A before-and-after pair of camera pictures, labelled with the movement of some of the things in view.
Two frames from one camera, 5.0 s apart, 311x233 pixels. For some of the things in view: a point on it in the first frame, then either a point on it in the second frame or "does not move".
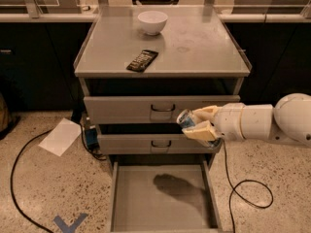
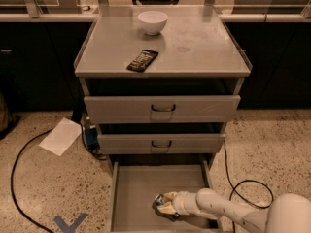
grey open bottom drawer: (169, 193) does not move
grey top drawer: (147, 109) does not move
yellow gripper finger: (206, 113) -> (171, 195)
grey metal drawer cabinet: (141, 67) does not move
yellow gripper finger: (201, 130) -> (167, 208)
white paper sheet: (64, 134) does not move
